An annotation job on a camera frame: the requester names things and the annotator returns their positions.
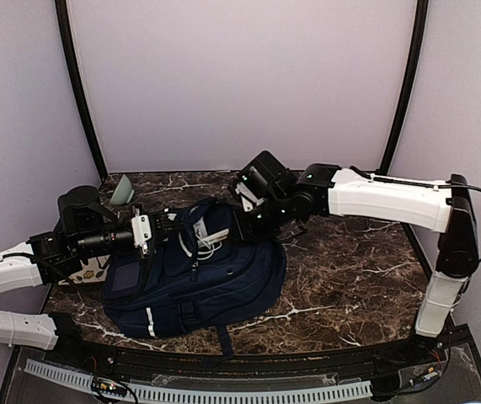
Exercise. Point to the green ceramic bowl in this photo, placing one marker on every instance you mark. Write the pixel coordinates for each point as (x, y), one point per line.
(123, 193)

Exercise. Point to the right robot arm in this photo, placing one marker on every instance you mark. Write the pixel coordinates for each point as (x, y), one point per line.
(272, 195)

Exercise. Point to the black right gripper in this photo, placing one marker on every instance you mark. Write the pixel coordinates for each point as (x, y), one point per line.
(244, 233)

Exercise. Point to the green capped marker pen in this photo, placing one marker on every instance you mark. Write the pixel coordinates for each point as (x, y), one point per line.
(215, 237)

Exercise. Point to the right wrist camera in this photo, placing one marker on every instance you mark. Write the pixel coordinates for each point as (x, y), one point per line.
(243, 195)

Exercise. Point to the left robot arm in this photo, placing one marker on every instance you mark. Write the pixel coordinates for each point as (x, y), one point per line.
(86, 229)

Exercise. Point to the grey slotted cable duct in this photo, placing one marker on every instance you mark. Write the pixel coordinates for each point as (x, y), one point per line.
(143, 392)

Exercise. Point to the right black frame post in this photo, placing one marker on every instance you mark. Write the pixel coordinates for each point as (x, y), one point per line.
(415, 47)

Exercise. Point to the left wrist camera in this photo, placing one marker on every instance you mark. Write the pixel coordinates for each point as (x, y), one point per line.
(151, 229)

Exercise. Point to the floral pattern notebook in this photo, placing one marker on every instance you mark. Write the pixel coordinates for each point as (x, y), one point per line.
(94, 272)

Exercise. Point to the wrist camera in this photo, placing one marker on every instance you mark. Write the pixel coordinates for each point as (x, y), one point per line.
(151, 229)
(243, 195)

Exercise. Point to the navy blue student backpack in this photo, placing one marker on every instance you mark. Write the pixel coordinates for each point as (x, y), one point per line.
(192, 285)

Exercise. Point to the black curved front rail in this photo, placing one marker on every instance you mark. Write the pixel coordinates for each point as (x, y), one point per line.
(293, 343)

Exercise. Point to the left black frame post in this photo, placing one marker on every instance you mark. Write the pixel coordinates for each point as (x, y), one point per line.
(74, 74)

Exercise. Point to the black frame post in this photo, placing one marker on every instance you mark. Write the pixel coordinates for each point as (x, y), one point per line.
(74, 74)
(415, 47)

